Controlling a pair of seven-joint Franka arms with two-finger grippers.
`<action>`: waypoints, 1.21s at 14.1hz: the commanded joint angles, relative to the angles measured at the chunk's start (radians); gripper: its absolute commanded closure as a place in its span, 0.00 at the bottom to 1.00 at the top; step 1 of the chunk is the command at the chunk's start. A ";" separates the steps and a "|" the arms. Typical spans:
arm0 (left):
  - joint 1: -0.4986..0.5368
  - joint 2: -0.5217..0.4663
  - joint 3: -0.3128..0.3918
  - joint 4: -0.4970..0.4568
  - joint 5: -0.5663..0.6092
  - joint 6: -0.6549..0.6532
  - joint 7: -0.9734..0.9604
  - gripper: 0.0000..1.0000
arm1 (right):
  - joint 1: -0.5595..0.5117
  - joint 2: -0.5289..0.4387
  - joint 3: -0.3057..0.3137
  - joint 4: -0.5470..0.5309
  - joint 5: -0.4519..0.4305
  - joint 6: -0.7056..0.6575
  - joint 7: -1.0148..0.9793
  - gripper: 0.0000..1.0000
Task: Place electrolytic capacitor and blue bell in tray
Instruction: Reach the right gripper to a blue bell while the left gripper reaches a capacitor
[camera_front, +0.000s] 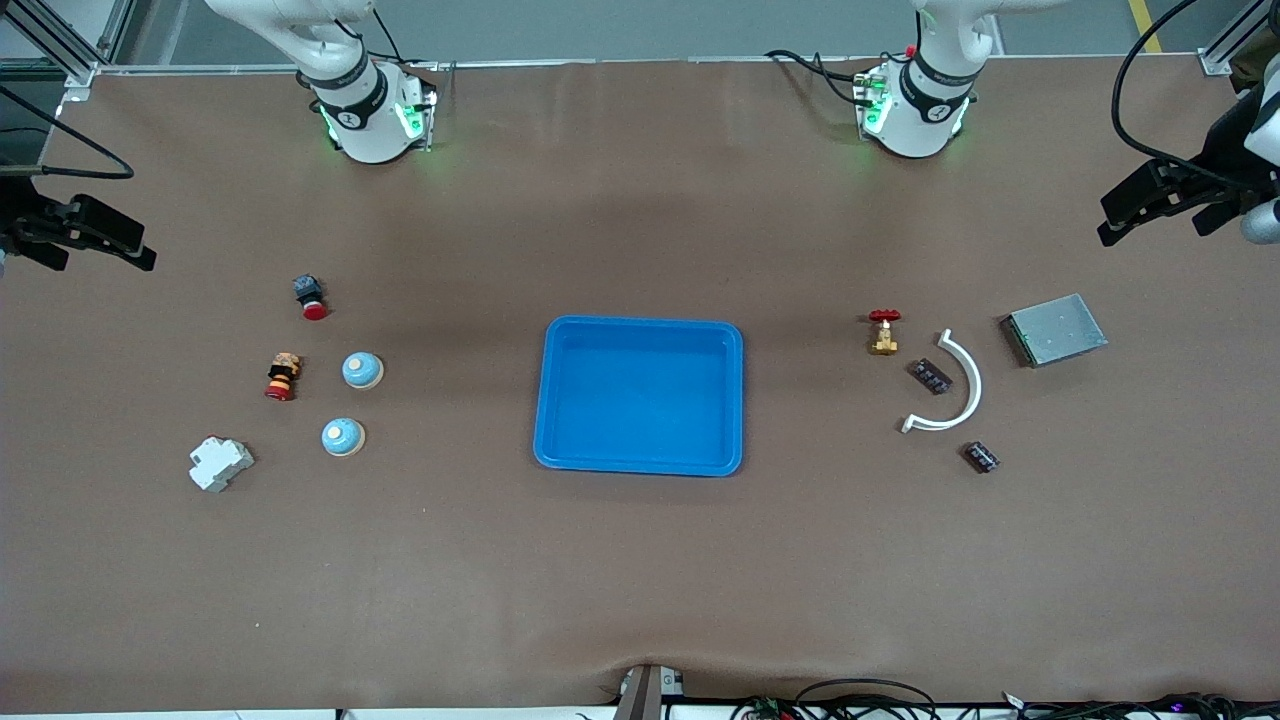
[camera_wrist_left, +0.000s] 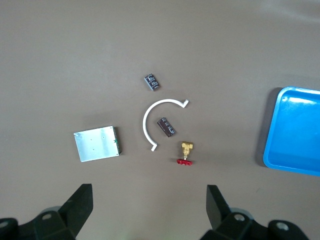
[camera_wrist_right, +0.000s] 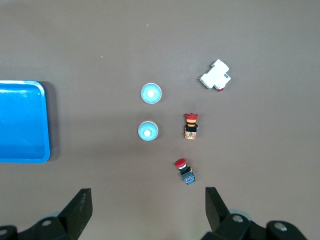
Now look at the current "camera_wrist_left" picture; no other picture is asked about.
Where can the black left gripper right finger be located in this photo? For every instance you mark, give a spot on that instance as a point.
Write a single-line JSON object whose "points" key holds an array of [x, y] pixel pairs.
{"points": [[220, 212]]}

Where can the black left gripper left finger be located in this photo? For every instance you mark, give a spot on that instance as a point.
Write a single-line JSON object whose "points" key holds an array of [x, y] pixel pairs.
{"points": [[72, 212]]}

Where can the brown electrolytic capacitor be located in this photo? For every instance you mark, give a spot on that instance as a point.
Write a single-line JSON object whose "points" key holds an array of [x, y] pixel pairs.
{"points": [[167, 127], [152, 82]]}

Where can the blue plastic tray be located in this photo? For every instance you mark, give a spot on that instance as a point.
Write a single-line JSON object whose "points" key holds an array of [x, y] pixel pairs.
{"points": [[295, 130]]}

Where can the silver metal circuit module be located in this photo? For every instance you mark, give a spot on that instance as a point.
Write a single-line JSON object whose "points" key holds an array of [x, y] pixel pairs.
{"points": [[96, 143]]}

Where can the brown table mat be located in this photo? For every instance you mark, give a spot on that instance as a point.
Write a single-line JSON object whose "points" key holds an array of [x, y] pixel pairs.
{"points": [[75, 50]]}

